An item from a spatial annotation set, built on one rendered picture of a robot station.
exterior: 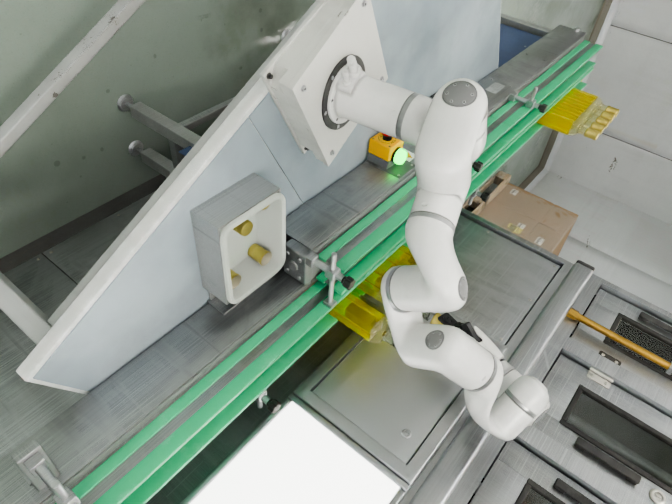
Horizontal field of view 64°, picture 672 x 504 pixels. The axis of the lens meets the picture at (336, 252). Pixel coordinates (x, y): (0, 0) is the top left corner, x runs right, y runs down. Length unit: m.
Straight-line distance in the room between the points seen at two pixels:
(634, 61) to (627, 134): 0.86
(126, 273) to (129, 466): 0.35
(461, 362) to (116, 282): 0.63
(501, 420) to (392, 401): 0.29
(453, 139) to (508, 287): 0.87
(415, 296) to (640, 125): 6.52
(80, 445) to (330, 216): 0.72
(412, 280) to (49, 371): 0.66
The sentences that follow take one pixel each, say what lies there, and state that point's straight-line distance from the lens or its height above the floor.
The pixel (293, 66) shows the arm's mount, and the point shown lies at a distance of 1.04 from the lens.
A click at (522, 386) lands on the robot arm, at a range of 1.15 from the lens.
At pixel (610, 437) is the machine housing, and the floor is 1.62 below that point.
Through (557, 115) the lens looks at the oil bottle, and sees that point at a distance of 2.23.
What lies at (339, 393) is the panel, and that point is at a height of 1.07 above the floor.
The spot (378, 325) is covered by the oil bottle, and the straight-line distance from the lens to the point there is 1.26.
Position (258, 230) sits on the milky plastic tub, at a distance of 1.21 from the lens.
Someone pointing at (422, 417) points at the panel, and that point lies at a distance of 1.32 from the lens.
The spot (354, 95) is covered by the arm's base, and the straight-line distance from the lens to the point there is 1.09.
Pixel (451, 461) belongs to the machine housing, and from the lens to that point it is 1.29.
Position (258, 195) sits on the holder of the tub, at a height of 0.81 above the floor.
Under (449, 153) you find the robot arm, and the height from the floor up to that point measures 1.14.
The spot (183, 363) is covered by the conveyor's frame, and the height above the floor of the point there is 0.84.
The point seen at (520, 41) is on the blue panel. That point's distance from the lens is 2.49.
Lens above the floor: 1.43
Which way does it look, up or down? 24 degrees down
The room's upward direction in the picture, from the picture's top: 122 degrees clockwise
